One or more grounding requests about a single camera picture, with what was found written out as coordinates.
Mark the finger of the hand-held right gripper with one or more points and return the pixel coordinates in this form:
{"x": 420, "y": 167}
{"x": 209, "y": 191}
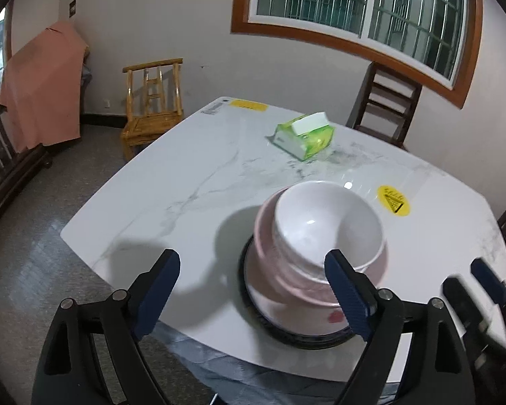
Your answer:
{"x": 457, "y": 295}
{"x": 487, "y": 276}

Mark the pink bowl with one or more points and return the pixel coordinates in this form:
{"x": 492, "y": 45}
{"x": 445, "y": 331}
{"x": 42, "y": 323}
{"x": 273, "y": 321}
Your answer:
{"x": 265, "y": 236}

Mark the dark wooden chair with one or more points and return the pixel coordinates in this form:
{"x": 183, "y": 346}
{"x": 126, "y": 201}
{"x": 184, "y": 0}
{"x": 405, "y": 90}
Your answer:
{"x": 396, "y": 76}

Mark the large blue floral plate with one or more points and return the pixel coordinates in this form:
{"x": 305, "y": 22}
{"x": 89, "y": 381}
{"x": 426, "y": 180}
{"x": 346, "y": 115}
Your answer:
{"x": 303, "y": 341}

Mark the grey label sticker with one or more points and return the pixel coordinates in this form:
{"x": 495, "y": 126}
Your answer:
{"x": 215, "y": 107}

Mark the pink cloth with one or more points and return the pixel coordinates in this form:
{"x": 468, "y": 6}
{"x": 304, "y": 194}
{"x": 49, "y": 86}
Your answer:
{"x": 42, "y": 93}

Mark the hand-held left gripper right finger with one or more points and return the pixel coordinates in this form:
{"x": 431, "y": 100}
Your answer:
{"x": 348, "y": 299}

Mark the white ribbed bowl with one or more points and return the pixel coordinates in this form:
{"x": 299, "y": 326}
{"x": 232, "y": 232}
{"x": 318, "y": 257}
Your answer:
{"x": 320, "y": 219}

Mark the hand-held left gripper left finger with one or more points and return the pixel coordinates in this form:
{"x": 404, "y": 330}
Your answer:
{"x": 158, "y": 295}

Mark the white plate with pink flowers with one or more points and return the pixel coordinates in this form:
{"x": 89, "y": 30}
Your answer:
{"x": 286, "y": 316}

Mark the green tissue pack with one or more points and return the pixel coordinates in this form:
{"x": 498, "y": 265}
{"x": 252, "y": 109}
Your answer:
{"x": 312, "y": 141}

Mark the rectangular yellow sticker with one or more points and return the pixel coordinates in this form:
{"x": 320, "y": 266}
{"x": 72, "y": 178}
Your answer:
{"x": 248, "y": 104}

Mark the round yellow warning sticker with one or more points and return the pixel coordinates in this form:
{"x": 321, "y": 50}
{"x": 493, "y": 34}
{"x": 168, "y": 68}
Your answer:
{"x": 393, "y": 200}

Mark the dark wooden bench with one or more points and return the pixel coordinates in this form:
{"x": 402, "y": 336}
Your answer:
{"x": 4, "y": 194}

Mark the black wall plate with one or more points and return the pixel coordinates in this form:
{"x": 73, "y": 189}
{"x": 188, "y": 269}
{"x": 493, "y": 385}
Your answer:
{"x": 72, "y": 9}

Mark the bamboo chair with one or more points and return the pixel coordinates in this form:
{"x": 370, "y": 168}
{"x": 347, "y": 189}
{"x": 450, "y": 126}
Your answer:
{"x": 147, "y": 124}

